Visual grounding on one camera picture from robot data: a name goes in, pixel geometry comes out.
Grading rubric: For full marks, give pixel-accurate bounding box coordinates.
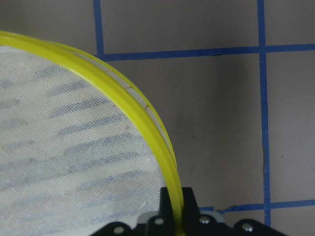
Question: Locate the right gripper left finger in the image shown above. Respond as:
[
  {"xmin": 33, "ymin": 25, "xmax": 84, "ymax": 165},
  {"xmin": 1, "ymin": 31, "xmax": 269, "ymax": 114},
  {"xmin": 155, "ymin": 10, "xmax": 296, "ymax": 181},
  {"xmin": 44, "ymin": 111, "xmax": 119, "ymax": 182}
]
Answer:
[{"xmin": 159, "ymin": 187, "xmax": 173, "ymax": 219}]

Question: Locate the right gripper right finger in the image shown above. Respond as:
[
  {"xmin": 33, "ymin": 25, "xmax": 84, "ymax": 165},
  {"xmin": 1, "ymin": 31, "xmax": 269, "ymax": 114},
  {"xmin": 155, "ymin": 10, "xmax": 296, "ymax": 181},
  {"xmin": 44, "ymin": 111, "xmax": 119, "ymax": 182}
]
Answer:
[{"xmin": 182, "ymin": 187, "xmax": 199, "ymax": 221}]

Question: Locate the yellow steamer basket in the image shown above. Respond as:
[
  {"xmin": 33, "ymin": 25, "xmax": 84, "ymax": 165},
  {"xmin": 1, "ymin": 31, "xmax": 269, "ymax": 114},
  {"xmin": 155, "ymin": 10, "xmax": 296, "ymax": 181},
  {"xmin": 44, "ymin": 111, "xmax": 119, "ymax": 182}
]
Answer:
[{"xmin": 0, "ymin": 31, "xmax": 184, "ymax": 236}]

